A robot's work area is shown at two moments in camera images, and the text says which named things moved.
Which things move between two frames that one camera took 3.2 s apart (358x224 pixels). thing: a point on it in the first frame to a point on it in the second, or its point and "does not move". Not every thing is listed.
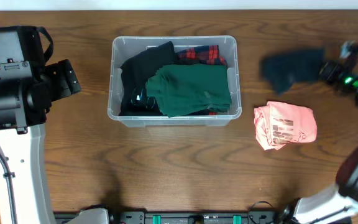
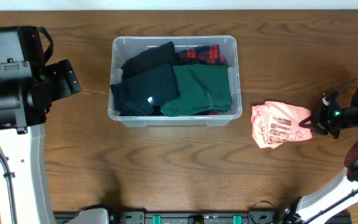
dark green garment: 185,88 does not move
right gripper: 330,72 to 319,125
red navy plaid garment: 201,55 does not move
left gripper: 64,78 does not move
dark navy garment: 284,69 to 139,95
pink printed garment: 278,124 does not move
